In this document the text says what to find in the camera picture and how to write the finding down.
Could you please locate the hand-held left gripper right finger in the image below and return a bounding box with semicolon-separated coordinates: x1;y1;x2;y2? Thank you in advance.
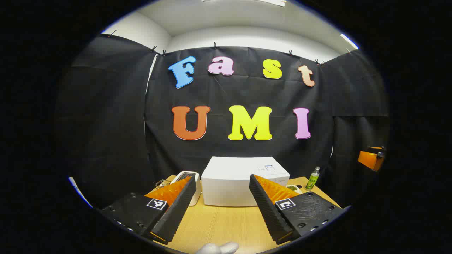
249;174;348;245

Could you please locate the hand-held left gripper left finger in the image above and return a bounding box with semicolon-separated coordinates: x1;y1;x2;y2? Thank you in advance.
100;175;197;245

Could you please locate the white microwave oven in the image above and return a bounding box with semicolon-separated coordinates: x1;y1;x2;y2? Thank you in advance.
201;156;291;207

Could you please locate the white toaster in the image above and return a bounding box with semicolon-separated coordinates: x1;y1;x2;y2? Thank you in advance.
169;171;202;206

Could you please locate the green tea bottle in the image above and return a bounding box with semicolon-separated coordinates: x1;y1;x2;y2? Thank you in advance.
305;167;320;191

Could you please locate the small ceiling light panel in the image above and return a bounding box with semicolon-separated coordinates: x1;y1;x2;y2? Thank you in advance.
340;33;359;50

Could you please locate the long ceiling light panel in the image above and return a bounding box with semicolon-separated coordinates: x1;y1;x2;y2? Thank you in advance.
201;0;287;7

